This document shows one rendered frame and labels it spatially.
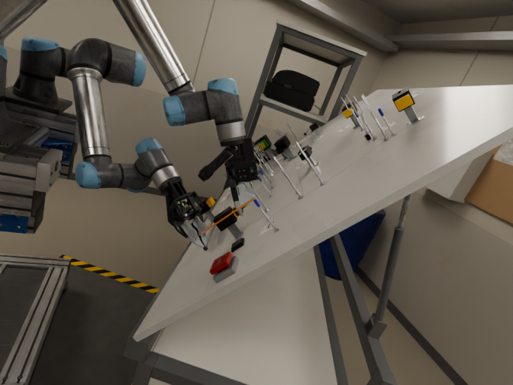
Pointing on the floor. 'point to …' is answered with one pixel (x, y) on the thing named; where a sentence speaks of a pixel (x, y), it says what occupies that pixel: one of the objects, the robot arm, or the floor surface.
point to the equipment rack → (340, 55)
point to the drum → (351, 244)
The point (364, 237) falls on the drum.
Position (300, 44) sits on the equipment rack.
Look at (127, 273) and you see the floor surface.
